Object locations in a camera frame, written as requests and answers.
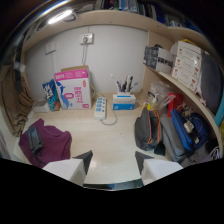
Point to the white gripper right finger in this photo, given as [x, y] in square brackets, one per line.
[157, 168]

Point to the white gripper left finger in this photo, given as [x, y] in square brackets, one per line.
[70, 168]

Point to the white blue power strip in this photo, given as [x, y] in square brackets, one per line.
[100, 108]

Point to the purple cloth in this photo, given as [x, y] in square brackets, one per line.
[53, 141]

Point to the grey pouch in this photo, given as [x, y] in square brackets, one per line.
[173, 140]

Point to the grey orange bag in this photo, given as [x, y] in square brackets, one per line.
[147, 129]

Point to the blue bag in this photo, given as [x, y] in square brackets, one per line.
[188, 130]

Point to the red packet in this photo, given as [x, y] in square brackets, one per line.
[175, 103]

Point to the white small box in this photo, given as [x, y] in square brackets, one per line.
[41, 106]

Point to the clear plastic bag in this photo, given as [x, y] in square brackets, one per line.
[159, 94]

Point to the white blue pen holder box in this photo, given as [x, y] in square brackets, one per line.
[123, 101]

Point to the blue snack packet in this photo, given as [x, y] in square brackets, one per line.
[50, 94]

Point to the pink white cardboard box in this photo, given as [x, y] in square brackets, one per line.
[73, 89]

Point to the wooden shelf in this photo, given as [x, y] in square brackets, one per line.
[186, 93]

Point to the brown hanging cloth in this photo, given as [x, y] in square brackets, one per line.
[15, 100]

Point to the white red carton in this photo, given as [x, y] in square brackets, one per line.
[185, 77]
[186, 49]
[187, 63]

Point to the dark grey cushion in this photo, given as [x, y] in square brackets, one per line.
[211, 83]

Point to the dark printed box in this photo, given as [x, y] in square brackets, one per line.
[157, 58]

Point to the white light switch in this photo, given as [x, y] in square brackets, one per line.
[50, 47]

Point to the white wall socket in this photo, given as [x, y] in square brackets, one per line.
[86, 38]

